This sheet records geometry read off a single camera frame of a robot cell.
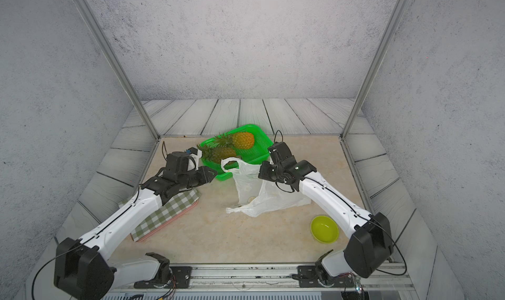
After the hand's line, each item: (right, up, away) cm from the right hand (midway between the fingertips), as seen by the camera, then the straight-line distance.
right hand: (260, 171), depth 79 cm
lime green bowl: (+27, -25, +5) cm, 37 cm away
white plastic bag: (-1, -8, -5) cm, 10 cm away
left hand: (-17, -1, +1) cm, 17 cm away
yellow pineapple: (-11, +14, +29) cm, 34 cm away
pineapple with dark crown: (-22, +6, +20) cm, 30 cm away
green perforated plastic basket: (-2, +7, +35) cm, 36 cm away
